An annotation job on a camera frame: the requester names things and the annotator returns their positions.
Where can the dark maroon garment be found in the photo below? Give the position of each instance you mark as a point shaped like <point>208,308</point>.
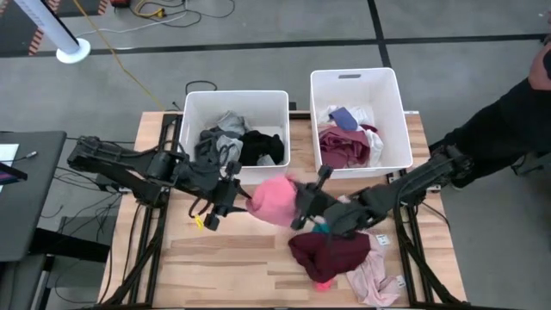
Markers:
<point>327,256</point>

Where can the black garment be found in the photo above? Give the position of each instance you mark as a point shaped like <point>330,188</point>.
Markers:
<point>258,146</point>

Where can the dark grey desk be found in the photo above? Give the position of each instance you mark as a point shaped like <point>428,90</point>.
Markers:
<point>34,194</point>

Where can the white pole with round base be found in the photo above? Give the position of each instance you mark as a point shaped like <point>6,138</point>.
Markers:
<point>71,51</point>

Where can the black aluminium rig frame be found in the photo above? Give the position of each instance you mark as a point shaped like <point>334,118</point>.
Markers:
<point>165,129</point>

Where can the yellow tag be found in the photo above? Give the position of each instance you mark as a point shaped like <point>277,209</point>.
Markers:
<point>199,221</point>

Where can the coral pink garment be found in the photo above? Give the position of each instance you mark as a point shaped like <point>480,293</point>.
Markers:
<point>323,285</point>

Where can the red box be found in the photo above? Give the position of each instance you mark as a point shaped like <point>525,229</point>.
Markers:
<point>120,2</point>

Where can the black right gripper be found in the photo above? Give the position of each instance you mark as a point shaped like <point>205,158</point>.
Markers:
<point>314,200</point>

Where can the teal garment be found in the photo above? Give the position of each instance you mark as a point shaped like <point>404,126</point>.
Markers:
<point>320,228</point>

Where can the dark grey garment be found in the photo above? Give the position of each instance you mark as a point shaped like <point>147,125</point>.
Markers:
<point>206,148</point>

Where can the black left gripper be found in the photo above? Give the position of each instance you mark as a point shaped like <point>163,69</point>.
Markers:
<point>224,196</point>

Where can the white perforated plastic bin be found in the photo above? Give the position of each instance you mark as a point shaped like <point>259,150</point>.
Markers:
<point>232,101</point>
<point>370,90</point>

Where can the small grey garment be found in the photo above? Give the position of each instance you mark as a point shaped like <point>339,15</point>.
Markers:
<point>264,160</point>

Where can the dark mat with hazard stripes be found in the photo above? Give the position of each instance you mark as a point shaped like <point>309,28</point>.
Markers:
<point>82,6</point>
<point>17,30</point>

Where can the person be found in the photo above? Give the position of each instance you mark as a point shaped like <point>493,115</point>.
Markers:
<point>508,125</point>

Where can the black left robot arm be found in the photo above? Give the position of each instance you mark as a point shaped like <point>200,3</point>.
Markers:
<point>129,170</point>

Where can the pale pink garment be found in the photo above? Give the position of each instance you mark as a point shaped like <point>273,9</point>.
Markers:
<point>372,280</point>

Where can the black tablet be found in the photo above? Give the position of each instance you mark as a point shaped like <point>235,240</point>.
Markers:
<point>10,172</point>

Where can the mauve garment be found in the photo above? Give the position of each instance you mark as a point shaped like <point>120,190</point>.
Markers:
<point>342,146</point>

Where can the black panel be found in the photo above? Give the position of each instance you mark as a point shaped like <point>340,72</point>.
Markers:
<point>69,245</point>

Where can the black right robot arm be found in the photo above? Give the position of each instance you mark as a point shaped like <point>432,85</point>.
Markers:
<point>409,185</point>

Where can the white paper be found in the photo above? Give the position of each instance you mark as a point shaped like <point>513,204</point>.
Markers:
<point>8,153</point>

